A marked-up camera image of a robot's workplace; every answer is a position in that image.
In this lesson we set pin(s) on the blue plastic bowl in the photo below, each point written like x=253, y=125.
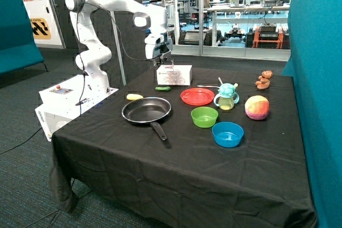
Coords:
x=227, y=134

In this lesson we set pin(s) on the black frying pan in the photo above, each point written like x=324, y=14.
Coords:
x=148, y=110

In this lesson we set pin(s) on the teal yellow sippy cup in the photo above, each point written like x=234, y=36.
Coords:
x=227, y=96

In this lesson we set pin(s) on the red plastic plate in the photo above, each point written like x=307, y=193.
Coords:
x=197, y=96

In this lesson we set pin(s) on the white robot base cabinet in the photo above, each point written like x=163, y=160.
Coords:
x=67, y=100

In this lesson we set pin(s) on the brown teddy bear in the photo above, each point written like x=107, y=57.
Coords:
x=264, y=80

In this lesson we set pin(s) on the teal sofa bench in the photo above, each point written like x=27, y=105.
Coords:
x=18, y=48

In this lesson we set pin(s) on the black tablecloth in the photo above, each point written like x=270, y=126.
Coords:
x=189, y=180

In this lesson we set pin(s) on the teal partition panel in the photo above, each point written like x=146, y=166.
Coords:
x=315, y=65

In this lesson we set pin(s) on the white plastic spoon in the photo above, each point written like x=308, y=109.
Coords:
x=207, y=86

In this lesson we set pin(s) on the white cardboard box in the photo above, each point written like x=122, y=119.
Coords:
x=174, y=75

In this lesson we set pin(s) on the green toy cucumber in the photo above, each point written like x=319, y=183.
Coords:
x=162, y=88

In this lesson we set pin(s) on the orange black wheeled robot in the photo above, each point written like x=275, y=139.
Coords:
x=268, y=36

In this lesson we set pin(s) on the green plastic bowl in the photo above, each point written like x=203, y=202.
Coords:
x=204, y=117

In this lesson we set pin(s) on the yellow black warning sign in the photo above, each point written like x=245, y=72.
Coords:
x=40, y=29

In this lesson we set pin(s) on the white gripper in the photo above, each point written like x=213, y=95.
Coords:
x=158, y=46

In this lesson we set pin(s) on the multicolour soft ball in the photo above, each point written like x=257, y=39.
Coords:
x=257, y=107

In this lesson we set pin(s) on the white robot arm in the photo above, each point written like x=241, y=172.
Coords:
x=153, y=17

